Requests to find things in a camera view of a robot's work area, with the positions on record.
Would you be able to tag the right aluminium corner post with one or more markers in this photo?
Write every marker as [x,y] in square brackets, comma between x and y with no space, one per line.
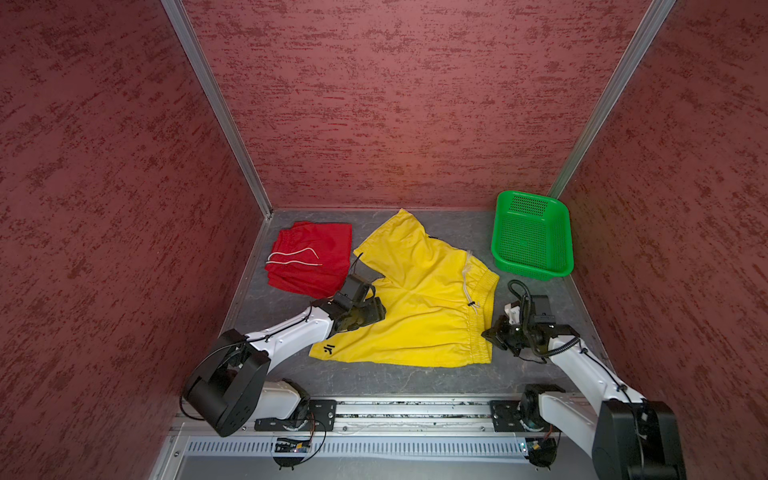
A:
[643,37]

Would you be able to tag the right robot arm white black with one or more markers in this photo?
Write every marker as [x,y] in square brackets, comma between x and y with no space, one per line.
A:
[625,435]

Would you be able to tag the red shorts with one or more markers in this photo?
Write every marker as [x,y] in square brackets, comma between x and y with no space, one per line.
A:
[310,259]

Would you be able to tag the left aluminium corner post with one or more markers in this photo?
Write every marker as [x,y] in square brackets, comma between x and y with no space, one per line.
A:
[184,30]

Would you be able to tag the right small circuit board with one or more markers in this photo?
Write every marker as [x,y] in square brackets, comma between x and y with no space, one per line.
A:
[542,453]

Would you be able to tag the yellow shorts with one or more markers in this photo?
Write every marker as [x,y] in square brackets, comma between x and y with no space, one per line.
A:
[438,299]

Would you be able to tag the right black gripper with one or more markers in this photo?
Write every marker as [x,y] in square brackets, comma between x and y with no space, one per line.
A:
[495,335]

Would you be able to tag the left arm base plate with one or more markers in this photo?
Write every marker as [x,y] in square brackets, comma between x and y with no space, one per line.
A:
[321,415]

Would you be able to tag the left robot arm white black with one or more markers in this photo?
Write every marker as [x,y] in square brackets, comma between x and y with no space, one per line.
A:
[229,387]

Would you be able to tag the slotted cable duct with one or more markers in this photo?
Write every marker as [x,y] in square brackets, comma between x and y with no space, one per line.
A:
[503,449]

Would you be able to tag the aluminium corner post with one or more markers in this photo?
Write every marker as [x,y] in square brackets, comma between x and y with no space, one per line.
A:
[184,30]
[643,37]

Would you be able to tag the small circuit board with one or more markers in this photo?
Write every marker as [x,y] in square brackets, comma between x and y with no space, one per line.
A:
[293,446]
[542,453]

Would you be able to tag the left small circuit board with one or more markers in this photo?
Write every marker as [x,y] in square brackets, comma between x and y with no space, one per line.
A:
[293,446]

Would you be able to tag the aluminium mounting rail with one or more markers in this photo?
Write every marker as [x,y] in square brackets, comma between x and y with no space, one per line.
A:
[457,414]

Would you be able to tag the green plastic basket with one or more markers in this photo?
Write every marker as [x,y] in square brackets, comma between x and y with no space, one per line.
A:
[532,236]

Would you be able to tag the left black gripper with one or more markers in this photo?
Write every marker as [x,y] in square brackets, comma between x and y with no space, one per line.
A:
[377,312]

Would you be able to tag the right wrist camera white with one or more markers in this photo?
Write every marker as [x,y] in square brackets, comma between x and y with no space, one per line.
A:
[513,313]

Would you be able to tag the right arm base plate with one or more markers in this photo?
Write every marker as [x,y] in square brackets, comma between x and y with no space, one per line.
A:
[507,418]

